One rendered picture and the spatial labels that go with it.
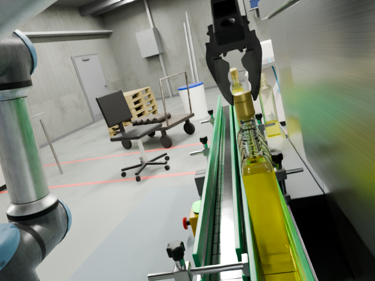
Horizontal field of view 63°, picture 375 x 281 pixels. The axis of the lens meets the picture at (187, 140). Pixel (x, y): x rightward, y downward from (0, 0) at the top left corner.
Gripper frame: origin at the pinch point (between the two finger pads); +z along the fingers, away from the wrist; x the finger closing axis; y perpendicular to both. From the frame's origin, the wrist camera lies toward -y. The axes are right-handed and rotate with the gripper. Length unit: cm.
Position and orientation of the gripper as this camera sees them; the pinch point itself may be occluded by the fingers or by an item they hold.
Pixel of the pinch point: (242, 97)
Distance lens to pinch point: 58.1
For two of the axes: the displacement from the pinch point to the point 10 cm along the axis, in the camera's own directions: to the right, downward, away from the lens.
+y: 1.5, -3.1, 9.4
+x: -9.6, 2.0, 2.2
